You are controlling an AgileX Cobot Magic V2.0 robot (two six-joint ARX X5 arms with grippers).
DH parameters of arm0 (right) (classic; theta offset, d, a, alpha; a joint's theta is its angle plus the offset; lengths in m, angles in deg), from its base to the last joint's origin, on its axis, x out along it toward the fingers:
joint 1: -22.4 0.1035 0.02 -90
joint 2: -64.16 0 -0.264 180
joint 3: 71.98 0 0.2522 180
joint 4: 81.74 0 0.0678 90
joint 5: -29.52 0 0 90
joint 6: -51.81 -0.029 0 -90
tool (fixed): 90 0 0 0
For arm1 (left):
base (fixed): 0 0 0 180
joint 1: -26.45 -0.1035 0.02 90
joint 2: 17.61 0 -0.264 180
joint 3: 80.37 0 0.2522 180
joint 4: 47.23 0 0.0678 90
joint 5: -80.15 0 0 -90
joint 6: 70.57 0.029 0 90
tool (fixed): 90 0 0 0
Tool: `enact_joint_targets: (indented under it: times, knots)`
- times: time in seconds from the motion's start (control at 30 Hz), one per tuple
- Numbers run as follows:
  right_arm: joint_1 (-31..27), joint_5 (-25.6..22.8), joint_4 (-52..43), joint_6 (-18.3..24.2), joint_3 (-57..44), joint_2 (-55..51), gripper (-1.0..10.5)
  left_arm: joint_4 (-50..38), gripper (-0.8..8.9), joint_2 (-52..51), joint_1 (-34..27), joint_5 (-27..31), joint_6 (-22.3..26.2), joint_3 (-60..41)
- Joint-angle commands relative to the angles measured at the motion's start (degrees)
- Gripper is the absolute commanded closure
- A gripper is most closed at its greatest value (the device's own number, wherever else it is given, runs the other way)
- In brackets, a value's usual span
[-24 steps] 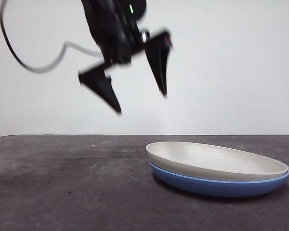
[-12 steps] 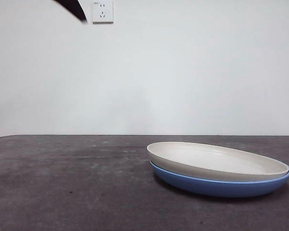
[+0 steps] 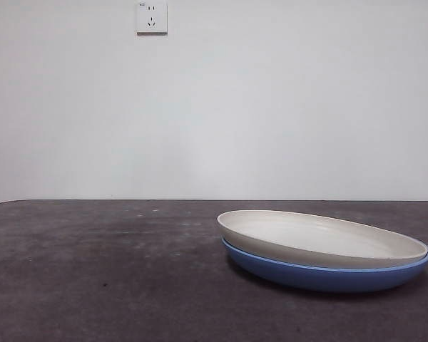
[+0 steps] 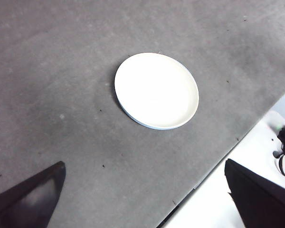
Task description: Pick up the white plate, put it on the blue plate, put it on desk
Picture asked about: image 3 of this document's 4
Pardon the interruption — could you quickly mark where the blue round plate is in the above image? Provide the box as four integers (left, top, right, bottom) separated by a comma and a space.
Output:
220, 237, 428, 294

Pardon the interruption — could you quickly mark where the white round plate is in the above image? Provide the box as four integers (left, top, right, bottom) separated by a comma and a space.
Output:
216, 209, 428, 269

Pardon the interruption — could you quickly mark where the white wall socket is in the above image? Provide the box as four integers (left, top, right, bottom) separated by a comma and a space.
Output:
136, 1, 168, 36

